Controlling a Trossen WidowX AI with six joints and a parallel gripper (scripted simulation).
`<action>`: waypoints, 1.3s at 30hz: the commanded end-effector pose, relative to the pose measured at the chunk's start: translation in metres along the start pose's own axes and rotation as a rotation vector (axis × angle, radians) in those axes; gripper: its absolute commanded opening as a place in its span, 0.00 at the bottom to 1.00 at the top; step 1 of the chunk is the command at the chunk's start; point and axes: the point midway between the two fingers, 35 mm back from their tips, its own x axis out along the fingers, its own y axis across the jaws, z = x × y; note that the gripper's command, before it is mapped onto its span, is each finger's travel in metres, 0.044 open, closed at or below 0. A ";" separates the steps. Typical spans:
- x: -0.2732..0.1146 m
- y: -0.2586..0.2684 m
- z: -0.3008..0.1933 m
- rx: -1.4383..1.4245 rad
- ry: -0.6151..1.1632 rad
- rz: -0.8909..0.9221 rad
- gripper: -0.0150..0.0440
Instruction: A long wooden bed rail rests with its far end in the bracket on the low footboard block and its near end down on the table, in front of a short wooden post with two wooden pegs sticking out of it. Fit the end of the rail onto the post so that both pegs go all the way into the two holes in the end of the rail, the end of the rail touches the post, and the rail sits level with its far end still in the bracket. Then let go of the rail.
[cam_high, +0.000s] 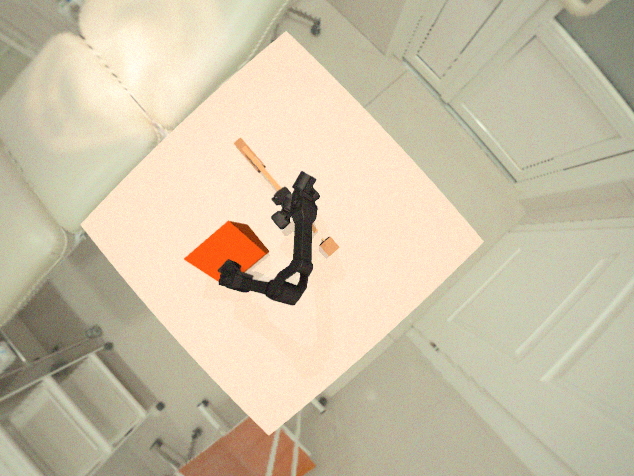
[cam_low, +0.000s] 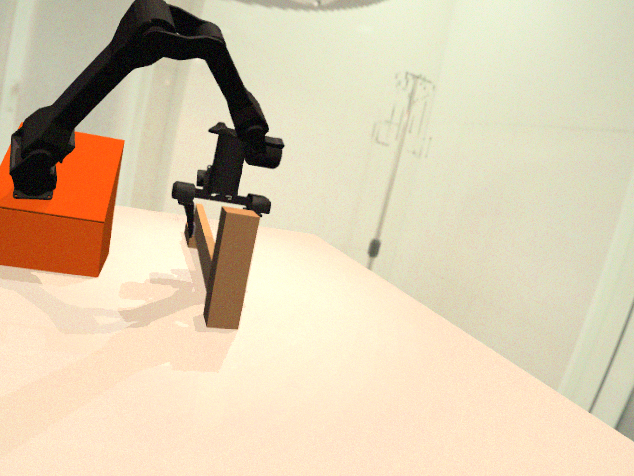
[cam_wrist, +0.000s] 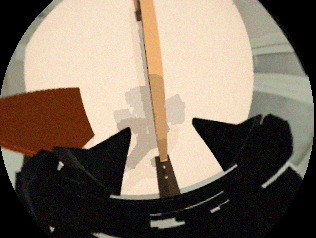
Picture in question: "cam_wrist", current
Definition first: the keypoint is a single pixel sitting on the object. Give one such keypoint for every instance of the long tan wooden bar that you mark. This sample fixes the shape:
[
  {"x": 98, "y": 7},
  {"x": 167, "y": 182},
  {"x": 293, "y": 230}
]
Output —
[{"x": 154, "y": 68}]

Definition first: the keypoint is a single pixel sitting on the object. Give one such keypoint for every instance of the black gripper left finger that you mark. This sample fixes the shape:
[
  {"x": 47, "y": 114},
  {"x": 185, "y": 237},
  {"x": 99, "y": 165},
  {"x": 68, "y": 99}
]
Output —
[{"x": 104, "y": 162}]

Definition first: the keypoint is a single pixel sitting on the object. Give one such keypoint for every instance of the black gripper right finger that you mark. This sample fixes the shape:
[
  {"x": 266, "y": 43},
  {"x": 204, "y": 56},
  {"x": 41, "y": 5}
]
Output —
[{"x": 225, "y": 140}]

